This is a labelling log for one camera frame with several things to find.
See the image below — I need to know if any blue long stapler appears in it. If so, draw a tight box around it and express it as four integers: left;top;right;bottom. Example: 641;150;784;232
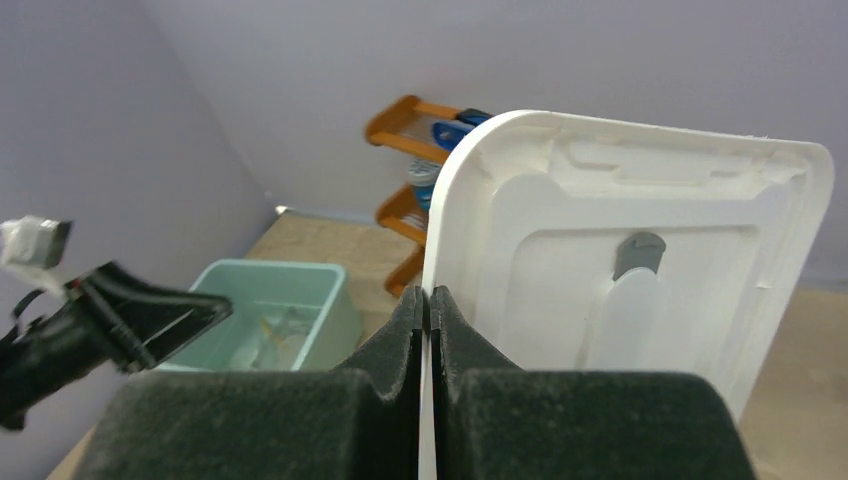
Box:
431;108;493;151

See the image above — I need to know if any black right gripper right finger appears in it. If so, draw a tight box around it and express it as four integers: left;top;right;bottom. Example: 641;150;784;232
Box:
429;286;755;479

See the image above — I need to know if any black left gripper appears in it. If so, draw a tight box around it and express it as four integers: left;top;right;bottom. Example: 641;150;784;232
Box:
1;261;234;431

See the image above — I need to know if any teal plastic tub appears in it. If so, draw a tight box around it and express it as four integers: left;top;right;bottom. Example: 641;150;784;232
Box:
160;259;363;372

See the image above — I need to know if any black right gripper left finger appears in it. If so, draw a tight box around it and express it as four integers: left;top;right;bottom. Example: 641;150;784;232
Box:
74;287;424;479

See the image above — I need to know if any blue-lidded jar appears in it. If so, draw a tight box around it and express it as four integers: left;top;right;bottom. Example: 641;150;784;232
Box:
407;158;441;212

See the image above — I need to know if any white plastic tray lid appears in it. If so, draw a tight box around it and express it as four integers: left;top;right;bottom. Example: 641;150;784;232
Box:
418;110;834;479

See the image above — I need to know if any wooden three-tier shelf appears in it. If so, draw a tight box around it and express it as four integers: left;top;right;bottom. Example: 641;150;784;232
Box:
364;95;469;297

